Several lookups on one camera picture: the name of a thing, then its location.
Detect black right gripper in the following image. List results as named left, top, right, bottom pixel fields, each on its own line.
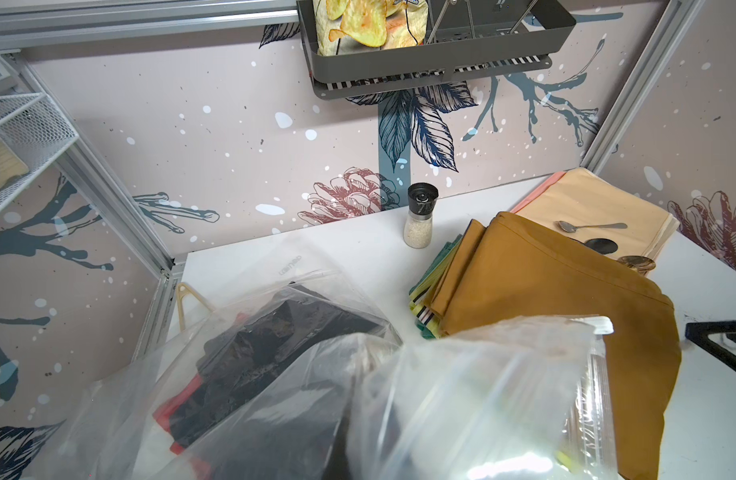
left=685, top=320, right=736, bottom=373

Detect clear plastic vacuum bag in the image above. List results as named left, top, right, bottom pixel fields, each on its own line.
left=31, top=241, right=618, bottom=479

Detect green trousers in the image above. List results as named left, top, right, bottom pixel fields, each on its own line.
left=408, top=236, right=462, bottom=340

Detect beige cloth placemat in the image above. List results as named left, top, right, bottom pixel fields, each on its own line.
left=512, top=168, right=680, bottom=260

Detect red folded trousers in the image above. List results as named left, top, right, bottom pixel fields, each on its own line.
left=153, top=314, right=264, bottom=456

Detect wooden brown spoon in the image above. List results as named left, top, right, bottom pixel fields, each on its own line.
left=617, top=255, right=656, bottom=276

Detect black lid pepper grinder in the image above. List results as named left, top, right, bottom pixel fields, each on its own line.
left=403, top=182, right=439, bottom=249

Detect yellow trousers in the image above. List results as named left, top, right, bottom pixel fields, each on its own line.
left=411, top=239, right=465, bottom=337

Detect clear acrylic spice shelf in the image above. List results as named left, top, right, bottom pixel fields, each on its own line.
left=0, top=55, right=79, bottom=213

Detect tan plastic bag clip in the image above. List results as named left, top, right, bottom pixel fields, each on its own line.
left=175, top=282, right=215, bottom=332

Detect red cassava chips bag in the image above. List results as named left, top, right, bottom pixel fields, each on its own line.
left=311, top=0, right=429, bottom=57

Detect metal spoon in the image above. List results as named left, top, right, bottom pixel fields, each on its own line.
left=554, top=221, right=629, bottom=233

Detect brown trousers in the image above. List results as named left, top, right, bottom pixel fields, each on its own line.
left=432, top=212, right=682, bottom=479

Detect black wire wall basket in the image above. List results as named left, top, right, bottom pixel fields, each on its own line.
left=297, top=1, right=577, bottom=100

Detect black folded trousers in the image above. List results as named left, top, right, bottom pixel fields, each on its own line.
left=166, top=284, right=384, bottom=451

